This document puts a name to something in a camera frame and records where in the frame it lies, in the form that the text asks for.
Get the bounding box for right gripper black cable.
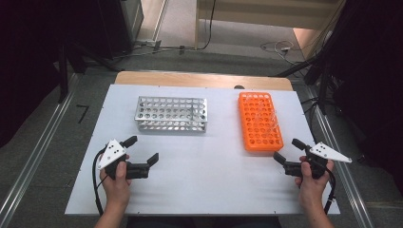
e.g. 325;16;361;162
322;167;337;216

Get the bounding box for thin metal floor strip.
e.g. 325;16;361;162
151;0;170;43

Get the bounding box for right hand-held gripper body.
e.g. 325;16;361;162
283;142;354;181

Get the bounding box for black curtain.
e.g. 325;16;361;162
327;0;403;189
0;0;107;148

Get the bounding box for grey floor cable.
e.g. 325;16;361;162
113;39;196;60

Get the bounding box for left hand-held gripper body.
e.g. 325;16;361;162
96;139;151;181

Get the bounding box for black tripod stand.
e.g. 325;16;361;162
56;40;122;105
269;0;350;116

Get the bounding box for person's right hand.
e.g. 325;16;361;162
294;155;336;207

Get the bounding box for orange plastic test tube rack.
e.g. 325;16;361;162
237;91;285;153

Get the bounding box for beige desk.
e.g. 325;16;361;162
193;0;346;61

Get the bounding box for wooden table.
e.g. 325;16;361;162
113;70;295;92

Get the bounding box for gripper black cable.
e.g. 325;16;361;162
91;145;109;218
322;167;337;216

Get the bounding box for clear glass test tube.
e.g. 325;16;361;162
255;94;268;117
265;105;279;131

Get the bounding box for white board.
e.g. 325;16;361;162
64;84;341;218

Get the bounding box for hanging black cable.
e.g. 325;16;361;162
198;0;218;51

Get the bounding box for person's left hand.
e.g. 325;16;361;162
99;154;134;209

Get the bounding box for silver metal test tube rack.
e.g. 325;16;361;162
134;95;209;134

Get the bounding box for coiled white cable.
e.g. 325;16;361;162
259;40;297;58

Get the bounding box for person's dark clothing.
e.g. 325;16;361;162
126;216;283;228

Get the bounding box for dark grey cabinet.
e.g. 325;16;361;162
97;0;144;60

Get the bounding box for metal floor rail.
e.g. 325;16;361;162
304;85;375;228
0;72;81;228

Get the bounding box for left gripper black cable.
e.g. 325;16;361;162
91;145;109;218

